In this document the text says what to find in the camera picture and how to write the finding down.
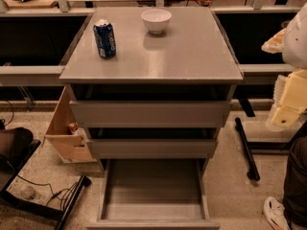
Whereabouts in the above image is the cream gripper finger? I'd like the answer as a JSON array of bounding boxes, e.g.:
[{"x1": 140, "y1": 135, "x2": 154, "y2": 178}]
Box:
[
  {"x1": 261, "y1": 29, "x2": 286, "y2": 54},
  {"x1": 266, "y1": 69, "x2": 307, "y2": 131}
]

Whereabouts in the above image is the blue pepsi can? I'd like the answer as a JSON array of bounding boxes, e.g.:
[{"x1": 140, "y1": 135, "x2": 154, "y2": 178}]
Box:
[{"x1": 93, "y1": 19, "x2": 116, "y2": 58}]

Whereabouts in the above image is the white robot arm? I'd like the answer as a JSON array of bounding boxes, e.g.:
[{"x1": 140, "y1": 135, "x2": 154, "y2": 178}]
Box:
[{"x1": 261, "y1": 4, "x2": 307, "y2": 131}]

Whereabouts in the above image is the grey drawer cabinet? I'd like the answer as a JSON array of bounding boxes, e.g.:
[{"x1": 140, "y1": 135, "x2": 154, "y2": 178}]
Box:
[{"x1": 59, "y1": 6, "x2": 244, "y2": 174}]

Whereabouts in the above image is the grey open bottom drawer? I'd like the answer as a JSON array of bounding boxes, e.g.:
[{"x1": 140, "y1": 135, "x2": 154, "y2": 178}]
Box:
[{"x1": 86, "y1": 159, "x2": 220, "y2": 230}]

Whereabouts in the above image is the grey middle drawer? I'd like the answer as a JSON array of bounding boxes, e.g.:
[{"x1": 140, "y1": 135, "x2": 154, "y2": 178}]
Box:
[{"x1": 87, "y1": 139, "x2": 217, "y2": 159}]

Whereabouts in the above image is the grey top drawer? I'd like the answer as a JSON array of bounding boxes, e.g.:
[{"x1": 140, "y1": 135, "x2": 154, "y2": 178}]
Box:
[{"x1": 70, "y1": 101, "x2": 230, "y2": 128}]

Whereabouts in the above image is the black bar on floor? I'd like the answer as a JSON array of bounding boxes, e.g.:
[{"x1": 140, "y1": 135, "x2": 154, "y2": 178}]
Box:
[{"x1": 235, "y1": 118, "x2": 260, "y2": 181}]

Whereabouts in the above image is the dark trouser leg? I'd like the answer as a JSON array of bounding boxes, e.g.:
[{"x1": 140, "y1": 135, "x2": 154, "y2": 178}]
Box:
[{"x1": 283, "y1": 137, "x2": 307, "y2": 227}]

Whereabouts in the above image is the white sneaker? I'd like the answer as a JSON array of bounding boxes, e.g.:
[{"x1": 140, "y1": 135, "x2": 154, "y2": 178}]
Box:
[{"x1": 263, "y1": 196, "x2": 291, "y2": 230}]

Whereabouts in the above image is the white ceramic bowl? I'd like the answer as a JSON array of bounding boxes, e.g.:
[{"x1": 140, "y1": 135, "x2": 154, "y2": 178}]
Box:
[{"x1": 141, "y1": 9, "x2": 172, "y2": 34}]

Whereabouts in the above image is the red snack packet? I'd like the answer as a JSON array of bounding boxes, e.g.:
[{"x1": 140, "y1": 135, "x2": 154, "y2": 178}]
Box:
[{"x1": 68, "y1": 123, "x2": 79, "y2": 134}]

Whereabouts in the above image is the brown cardboard box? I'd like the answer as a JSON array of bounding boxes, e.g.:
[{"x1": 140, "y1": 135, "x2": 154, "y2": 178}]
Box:
[{"x1": 45, "y1": 88, "x2": 95, "y2": 163}]

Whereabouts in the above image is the clear plastic bottle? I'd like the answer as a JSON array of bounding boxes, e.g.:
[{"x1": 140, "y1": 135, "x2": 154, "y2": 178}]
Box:
[{"x1": 20, "y1": 185, "x2": 43, "y2": 203}]

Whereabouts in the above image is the black cable on floor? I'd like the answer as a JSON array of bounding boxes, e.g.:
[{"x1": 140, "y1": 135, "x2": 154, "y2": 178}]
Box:
[{"x1": 15, "y1": 174, "x2": 80, "y2": 211}]

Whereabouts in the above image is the black cart frame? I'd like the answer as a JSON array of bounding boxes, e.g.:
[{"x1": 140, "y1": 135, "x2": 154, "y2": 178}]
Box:
[{"x1": 0, "y1": 127, "x2": 91, "y2": 230}]

